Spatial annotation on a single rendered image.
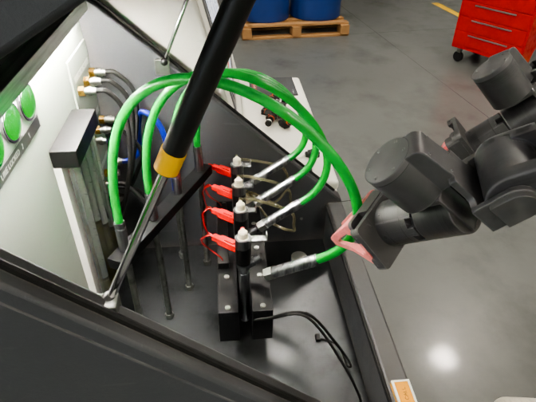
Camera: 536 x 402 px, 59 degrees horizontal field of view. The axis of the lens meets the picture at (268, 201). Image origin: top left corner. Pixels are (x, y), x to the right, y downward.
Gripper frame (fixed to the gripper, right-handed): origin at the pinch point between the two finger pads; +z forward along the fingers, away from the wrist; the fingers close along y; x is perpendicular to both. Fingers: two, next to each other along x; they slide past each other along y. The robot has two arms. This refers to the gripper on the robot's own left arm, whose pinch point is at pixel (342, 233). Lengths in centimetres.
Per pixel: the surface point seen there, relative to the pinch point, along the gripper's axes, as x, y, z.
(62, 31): -46.2, 3.1, 18.0
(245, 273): 1.7, 3.8, 25.5
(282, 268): 0.3, 5.6, 9.8
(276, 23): -48, -360, 340
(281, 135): -5, -49, 60
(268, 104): -20.5, 0.7, -5.5
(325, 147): -12.1, -0.7, -7.2
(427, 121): 88, -260, 177
